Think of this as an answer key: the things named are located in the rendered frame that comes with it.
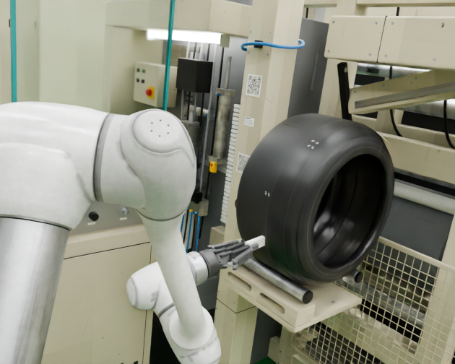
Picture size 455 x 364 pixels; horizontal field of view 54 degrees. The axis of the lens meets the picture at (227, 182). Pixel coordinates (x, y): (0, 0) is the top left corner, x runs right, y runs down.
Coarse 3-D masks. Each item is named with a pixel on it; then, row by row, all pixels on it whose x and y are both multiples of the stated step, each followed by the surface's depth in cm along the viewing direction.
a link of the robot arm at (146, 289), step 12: (156, 264) 112; (132, 276) 109; (144, 276) 108; (156, 276) 109; (132, 288) 107; (144, 288) 107; (156, 288) 108; (132, 300) 108; (144, 300) 107; (156, 300) 108; (168, 300) 107; (156, 312) 109
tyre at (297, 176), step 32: (288, 128) 139; (320, 128) 134; (352, 128) 135; (256, 160) 137; (288, 160) 130; (320, 160) 126; (352, 160) 167; (384, 160) 145; (256, 192) 134; (288, 192) 126; (320, 192) 127; (352, 192) 171; (384, 192) 153; (256, 224) 136; (288, 224) 127; (320, 224) 176; (352, 224) 169; (384, 224) 158; (256, 256) 149; (288, 256) 132; (320, 256) 165; (352, 256) 152
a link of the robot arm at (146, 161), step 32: (128, 128) 58; (160, 128) 59; (96, 160) 59; (128, 160) 59; (160, 160) 58; (192, 160) 64; (96, 192) 62; (128, 192) 62; (160, 192) 62; (192, 192) 69
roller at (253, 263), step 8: (248, 264) 157; (256, 264) 155; (264, 264) 154; (256, 272) 155; (264, 272) 152; (272, 272) 150; (272, 280) 149; (280, 280) 146; (288, 280) 145; (288, 288) 144; (296, 288) 142; (304, 288) 141; (296, 296) 141; (304, 296) 139; (312, 296) 141
